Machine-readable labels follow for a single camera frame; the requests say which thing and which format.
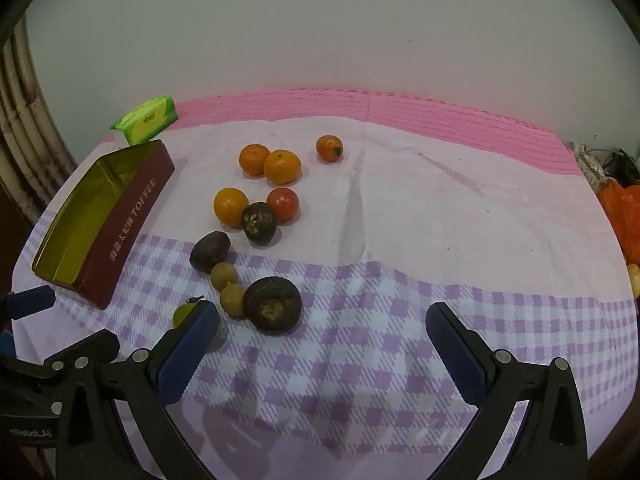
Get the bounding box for green tomato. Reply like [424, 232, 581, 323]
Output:
[171, 296, 224, 352]

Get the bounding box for brown longan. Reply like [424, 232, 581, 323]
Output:
[209, 262, 239, 292]
[220, 283, 244, 318]

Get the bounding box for large dark passion fruit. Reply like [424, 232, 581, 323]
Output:
[243, 276, 303, 335]

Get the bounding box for yellow orange fruit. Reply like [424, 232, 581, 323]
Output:
[213, 188, 250, 229]

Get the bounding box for red tomato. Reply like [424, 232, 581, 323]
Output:
[266, 188, 299, 224]

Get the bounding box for orange mandarin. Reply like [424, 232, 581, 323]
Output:
[264, 150, 302, 185]
[239, 144, 270, 178]

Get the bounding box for red gold toffee tin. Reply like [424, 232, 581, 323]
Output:
[32, 140, 175, 310]

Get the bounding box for beige radiator pipes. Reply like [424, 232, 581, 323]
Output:
[0, 18, 77, 224]

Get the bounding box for green tissue pack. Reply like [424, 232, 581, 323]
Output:
[110, 96, 178, 145]

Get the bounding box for orange plastic bag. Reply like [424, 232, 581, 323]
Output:
[597, 179, 640, 264]

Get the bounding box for small orange tomato far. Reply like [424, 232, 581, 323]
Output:
[316, 134, 344, 164]

